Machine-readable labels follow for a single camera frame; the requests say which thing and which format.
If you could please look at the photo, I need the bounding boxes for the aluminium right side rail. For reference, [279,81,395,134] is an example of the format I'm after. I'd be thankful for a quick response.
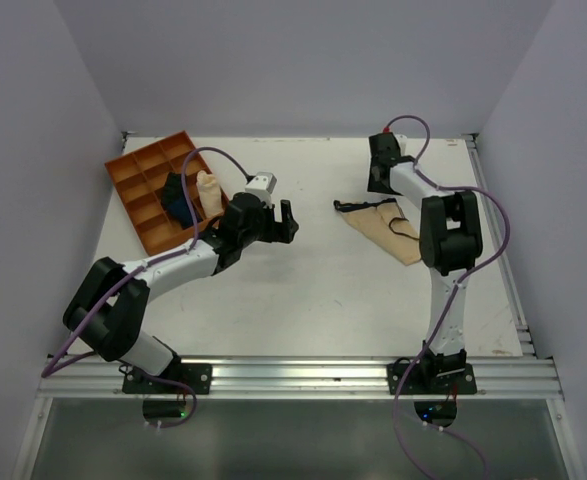
[462,132,539,357]

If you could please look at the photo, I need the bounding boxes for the rolled beige underwear in tray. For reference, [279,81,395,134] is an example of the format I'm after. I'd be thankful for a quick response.
[196,170,224,218]

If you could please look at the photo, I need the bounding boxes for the orange compartment tray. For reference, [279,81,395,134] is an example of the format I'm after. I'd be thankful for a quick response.
[104,130,238,259]

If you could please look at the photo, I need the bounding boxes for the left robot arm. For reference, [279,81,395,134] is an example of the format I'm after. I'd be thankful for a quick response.
[63,192,299,393]

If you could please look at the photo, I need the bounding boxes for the aluminium front rail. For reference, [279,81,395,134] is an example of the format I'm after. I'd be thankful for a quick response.
[37,356,563,400]

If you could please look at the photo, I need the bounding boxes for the aluminium rail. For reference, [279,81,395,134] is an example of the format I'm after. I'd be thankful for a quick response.
[462,132,539,357]
[37,356,563,400]

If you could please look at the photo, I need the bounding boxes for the rolled navy underwear in tray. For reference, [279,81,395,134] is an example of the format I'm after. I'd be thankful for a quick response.
[166,199,194,229]

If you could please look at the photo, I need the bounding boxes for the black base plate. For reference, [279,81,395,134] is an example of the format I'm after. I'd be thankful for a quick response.
[118,361,213,395]
[386,358,478,396]

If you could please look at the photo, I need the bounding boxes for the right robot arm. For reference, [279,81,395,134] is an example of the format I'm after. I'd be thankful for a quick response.
[368,131,483,395]

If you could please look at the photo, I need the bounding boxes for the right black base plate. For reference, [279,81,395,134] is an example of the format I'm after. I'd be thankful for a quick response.
[386,358,478,396]

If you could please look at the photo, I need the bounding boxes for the beige underwear with dark trim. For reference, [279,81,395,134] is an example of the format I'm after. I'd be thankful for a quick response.
[333,198,422,266]

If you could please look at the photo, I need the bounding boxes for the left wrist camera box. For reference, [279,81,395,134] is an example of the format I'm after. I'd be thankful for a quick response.
[244,172,277,208]

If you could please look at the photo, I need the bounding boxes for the rolled black underwear in tray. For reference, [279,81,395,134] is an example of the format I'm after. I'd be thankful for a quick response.
[160,172,186,210]

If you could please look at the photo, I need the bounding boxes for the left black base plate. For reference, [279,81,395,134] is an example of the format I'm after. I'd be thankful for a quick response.
[118,361,213,395]

